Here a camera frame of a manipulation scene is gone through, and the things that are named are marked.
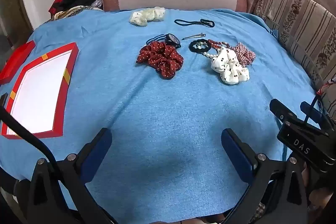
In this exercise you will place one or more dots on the metal hair clip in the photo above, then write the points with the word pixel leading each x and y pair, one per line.
pixel 194 36

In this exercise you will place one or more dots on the cream patterned cloth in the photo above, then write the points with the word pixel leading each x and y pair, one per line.
pixel 71 11

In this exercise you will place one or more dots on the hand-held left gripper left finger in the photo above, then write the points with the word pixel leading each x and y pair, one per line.
pixel 97 150

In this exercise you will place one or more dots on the small black scrunchie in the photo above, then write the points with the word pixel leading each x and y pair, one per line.
pixel 193 48

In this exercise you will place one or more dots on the dark red dotted scrunchie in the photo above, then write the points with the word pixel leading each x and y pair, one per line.
pixel 160 58

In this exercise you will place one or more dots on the red patterned fabric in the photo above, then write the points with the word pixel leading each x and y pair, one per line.
pixel 326 85

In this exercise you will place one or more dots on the white black-dotted scrunchie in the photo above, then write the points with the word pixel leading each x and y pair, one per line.
pixel 228 66

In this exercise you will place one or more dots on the striped floral sofa cover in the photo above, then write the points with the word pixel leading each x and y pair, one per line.
pixel 296 19

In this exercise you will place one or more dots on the red checkered scrunchie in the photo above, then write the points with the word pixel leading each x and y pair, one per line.
pixel 245 54

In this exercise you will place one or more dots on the cream dotted scrunchie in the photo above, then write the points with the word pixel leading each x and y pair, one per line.
pixel 144 16

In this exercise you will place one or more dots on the person's right hand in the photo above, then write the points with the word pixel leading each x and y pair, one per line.
pixel 319 195

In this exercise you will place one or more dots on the blue blanket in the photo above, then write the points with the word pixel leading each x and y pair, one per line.
pixel 168 113

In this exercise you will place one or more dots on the brown wooden furniture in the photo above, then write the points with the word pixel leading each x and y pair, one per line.
pixel 13 11

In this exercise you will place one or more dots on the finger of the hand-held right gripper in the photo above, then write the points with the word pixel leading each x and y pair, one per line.
pixel 282 112
pixel 313 116

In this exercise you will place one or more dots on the red box with white inside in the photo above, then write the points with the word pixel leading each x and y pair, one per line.
pixel 39 98

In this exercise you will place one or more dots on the black wristwatch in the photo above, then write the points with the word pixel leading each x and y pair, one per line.
pixel 173 39

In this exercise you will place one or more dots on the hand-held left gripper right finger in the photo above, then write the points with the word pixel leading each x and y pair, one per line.
pixel 236 155

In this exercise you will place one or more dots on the red box lid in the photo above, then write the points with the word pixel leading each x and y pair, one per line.
pixel 18 61

